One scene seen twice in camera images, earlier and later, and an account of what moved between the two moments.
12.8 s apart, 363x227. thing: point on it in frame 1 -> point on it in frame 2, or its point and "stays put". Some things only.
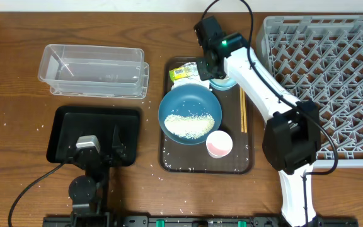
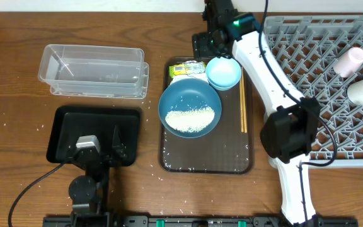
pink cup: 218,144 -> 349,63
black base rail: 202,221 stays put
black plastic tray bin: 68,122 stays put
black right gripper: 205,72 -> 201,45
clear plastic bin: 94,71 stays put
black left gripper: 121,151 stays put
